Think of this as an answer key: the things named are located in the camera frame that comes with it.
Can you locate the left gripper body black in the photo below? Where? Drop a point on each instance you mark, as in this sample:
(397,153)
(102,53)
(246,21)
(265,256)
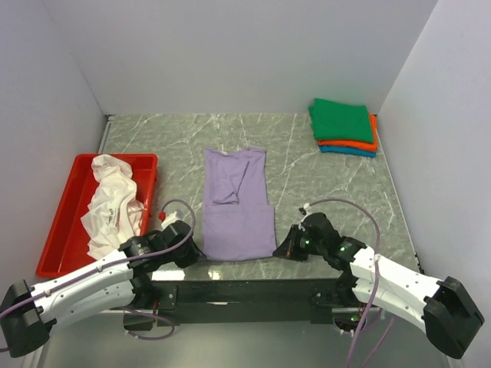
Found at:
(186,255)

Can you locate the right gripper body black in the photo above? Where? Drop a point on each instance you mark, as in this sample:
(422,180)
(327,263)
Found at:
(301,244)

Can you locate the purple t shirt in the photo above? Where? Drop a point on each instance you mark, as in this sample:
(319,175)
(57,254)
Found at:
(238,221)

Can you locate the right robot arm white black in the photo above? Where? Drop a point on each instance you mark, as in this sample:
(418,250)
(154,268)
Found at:
(442,309)

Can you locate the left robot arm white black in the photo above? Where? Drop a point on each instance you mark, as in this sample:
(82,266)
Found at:
(30,314)

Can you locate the black base beam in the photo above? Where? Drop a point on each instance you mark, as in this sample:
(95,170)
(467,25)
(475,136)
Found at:
(317,301)

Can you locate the white t shirt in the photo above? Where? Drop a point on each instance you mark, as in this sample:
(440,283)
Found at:
(114,214)

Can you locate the red plastic bin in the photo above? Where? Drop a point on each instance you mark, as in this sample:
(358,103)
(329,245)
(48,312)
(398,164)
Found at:
(66,247)

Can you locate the orange folded t shirt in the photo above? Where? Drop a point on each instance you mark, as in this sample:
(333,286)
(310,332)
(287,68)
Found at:
(370,147)

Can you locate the blue folded t shirt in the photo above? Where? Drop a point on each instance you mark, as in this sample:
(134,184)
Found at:
(347,150)

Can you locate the green folded t shirt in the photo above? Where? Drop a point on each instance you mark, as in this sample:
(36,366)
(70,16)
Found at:
(336,121)

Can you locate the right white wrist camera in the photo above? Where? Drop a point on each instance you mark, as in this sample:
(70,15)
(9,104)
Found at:
(305,209)

